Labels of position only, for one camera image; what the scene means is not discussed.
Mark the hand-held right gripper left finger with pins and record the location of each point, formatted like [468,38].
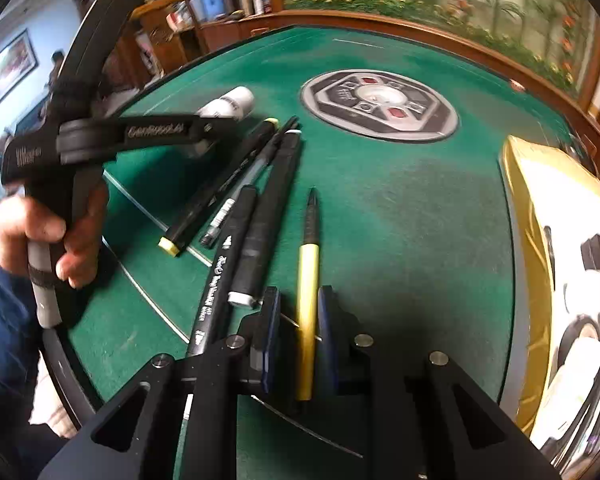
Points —
[272,330]

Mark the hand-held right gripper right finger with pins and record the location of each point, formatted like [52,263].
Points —
[327,340]

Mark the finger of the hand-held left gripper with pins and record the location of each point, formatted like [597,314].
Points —
[200,146]

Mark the white bottle green label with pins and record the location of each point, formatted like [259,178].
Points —
[232,101]

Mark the yellow pen black tip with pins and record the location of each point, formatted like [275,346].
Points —
[308,280]

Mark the gold cardboard box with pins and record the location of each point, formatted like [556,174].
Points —
[530,200]

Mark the person's left forearm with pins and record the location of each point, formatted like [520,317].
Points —
[5,340]

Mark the person's left hand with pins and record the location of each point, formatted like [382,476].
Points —
[87,230]

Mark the black marker yellow caps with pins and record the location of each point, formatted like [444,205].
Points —
[215,190]

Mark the clear pen with label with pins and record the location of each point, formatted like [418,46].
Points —
[254,176]

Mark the black brush marker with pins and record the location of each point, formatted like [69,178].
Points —
[225,270]

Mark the black marker white caps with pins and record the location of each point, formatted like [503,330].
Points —
[267,220]

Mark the carved wooden chair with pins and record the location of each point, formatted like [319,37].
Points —
[155,27]

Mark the steel cup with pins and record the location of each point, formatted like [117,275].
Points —
[245,2]

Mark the round table control panel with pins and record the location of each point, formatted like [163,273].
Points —
[380,105]

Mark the white cloth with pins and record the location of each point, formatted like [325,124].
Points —
[50,410]

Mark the small red white dish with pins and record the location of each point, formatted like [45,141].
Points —
[517,85]

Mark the framed wall picture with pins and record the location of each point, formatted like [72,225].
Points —
[5,70]

